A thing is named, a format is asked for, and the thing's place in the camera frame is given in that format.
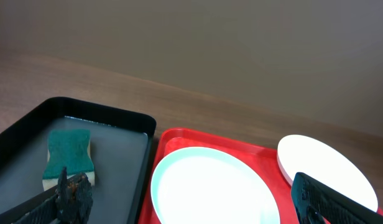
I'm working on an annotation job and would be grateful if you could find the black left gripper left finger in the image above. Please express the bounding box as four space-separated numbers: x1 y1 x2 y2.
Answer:
0 167 93 224

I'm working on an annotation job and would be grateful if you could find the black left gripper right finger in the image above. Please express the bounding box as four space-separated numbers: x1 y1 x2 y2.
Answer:
291 172 383 224

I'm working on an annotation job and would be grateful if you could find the green and yellow sponge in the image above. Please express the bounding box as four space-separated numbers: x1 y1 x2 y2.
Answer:
42 129 95 191

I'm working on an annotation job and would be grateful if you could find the black water tray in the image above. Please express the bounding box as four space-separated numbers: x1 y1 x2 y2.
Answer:
0 97 156 223

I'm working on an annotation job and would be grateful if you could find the white plate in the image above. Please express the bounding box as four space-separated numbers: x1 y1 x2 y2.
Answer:
277 134 379 212

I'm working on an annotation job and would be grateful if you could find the light blue plate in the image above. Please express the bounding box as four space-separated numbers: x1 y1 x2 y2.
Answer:
150 147 280 224

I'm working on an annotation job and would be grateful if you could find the red plastic tray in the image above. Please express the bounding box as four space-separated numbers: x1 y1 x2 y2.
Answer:
137 127 383 224

